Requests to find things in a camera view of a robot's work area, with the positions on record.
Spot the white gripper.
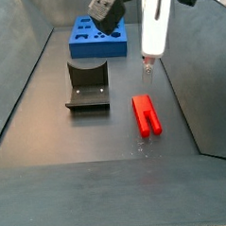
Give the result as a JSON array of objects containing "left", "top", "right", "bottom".
[{"left": 141, "top": 0, "right": 171, "bottom": 83}]

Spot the red square-circle object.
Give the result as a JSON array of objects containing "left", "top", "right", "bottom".
[{"left": 132, "top": 95, "right": 163, "bottom": 138}]

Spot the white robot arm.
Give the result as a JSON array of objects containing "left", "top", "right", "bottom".
[{"left": 124, "top": 0, "right": 197, "bottom": 81}]

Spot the black curved fixture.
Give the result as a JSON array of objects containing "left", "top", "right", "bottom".
[{"left": 65, "top": 61, "right": 110, "bottom": 110}]

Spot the blue foam shape board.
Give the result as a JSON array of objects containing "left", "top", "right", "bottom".
[{"left": 69, "top": 15, "right": 128, "bottom": 59}]

